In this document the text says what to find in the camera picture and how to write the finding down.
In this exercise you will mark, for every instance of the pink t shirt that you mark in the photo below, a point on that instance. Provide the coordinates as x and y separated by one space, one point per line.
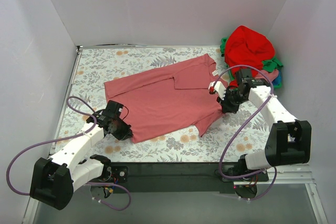
167 99
270 75

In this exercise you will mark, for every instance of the green plastic basket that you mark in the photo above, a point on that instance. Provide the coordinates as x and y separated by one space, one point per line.
256 51

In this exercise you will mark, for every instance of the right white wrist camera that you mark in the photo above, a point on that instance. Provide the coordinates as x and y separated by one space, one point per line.
216 87

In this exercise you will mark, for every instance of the blue t shirt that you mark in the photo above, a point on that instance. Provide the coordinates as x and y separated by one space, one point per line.
277 81

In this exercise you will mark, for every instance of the green t shirt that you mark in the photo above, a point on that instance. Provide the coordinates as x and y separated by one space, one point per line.
272 64

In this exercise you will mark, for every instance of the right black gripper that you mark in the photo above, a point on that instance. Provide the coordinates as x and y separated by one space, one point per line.
227 103

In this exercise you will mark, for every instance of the red t shirt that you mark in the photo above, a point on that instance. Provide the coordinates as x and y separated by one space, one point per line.
247 47

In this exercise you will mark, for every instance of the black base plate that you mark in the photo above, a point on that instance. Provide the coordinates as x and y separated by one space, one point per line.
173 177

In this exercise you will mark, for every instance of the aluminium frame rail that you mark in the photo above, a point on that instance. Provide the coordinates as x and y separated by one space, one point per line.
294 175

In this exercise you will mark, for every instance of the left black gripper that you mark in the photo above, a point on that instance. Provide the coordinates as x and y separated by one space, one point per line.
122 129

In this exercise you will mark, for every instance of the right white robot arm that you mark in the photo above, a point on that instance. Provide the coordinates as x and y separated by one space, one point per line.
289 140

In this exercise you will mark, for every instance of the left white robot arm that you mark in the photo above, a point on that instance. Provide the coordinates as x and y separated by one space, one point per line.
72 154

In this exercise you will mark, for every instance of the floral table mat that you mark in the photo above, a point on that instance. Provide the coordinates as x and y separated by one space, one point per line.
228 138

